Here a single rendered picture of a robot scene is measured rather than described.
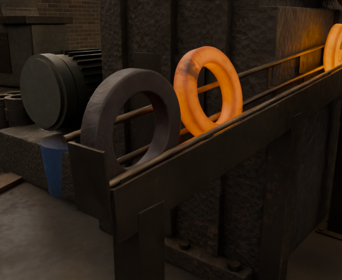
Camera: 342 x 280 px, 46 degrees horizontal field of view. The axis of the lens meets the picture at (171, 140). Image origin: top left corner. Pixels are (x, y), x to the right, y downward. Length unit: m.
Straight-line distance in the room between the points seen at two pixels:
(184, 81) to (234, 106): 0.16
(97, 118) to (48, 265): 1.07
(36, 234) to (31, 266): 0.22
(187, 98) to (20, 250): 1.11
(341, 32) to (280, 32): 0.26
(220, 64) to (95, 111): 0.36
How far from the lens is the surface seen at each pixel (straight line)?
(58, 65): 1.97
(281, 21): 1.16
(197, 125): 0.74
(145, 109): 0.69
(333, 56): 1.33
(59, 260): 1.57
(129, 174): 0.57
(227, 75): 0.84
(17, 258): 1.63
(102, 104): 0.54
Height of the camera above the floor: 0.84
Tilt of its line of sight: 17 degrees down
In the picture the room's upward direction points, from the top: straight up
